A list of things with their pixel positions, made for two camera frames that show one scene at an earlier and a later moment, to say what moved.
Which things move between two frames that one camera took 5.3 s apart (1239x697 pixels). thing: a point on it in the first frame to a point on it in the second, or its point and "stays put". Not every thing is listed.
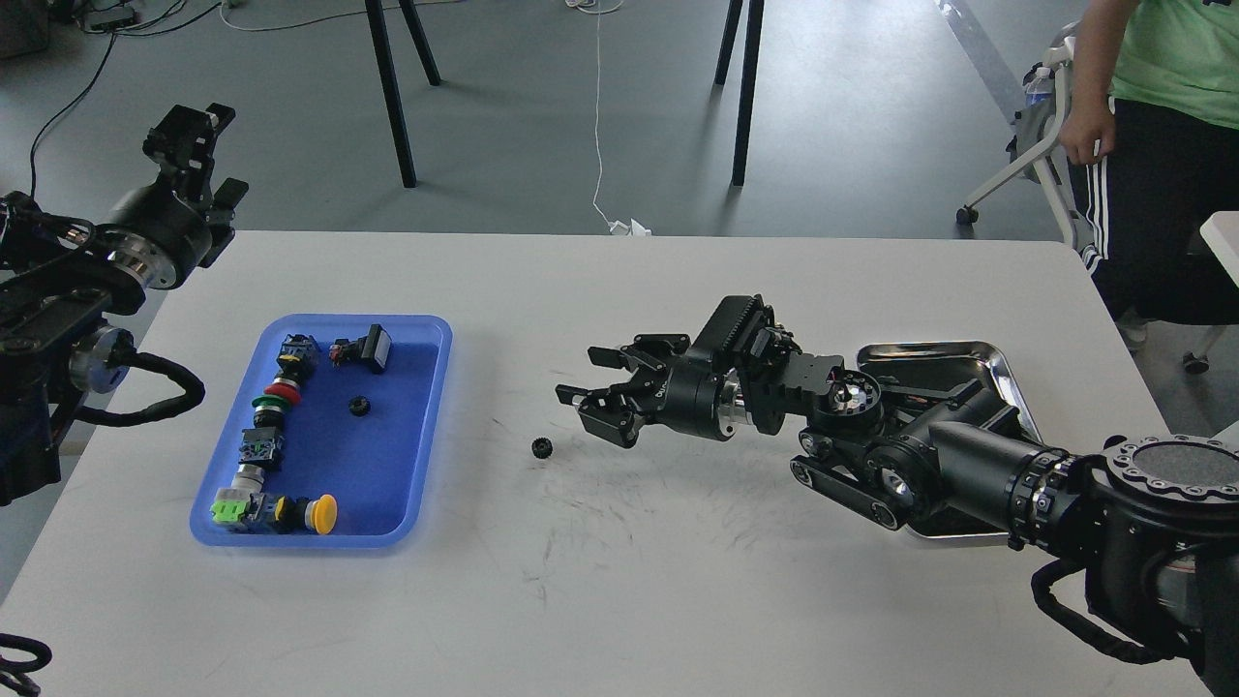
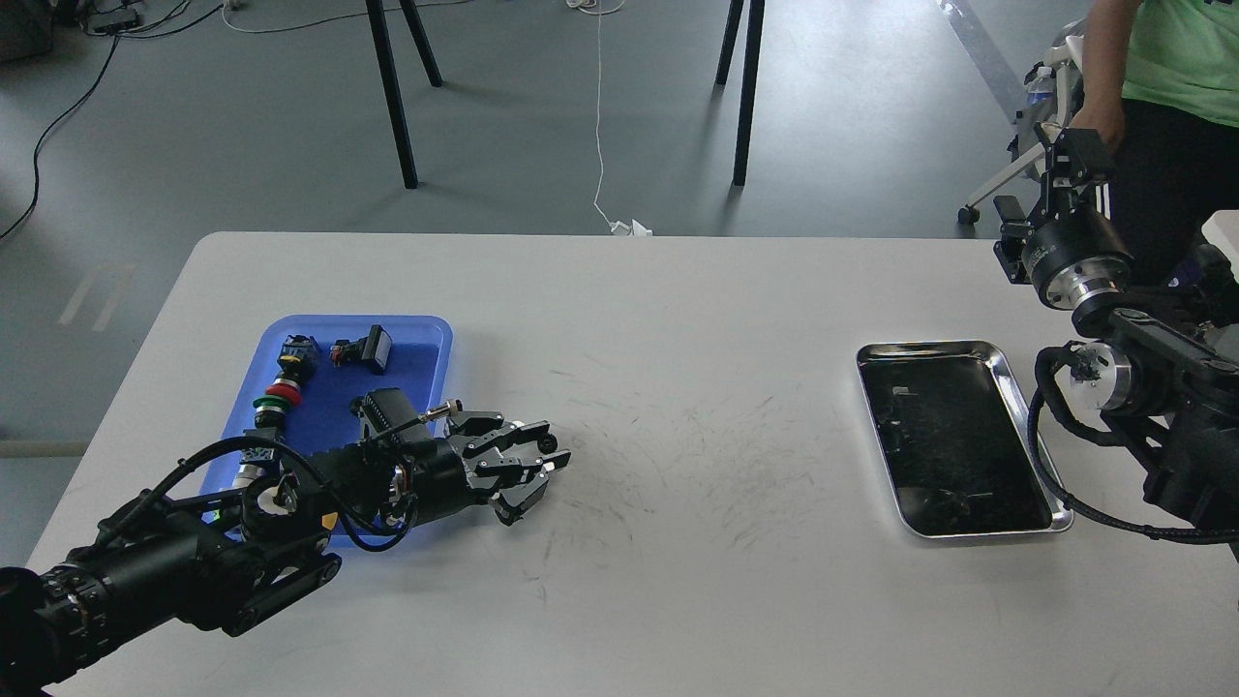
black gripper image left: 154,229 to 445,486
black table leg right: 748,89 stays put
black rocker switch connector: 373,349 stays put
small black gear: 541,447 stays put
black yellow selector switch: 297,357 stays put
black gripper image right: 682,386 to 1072,252
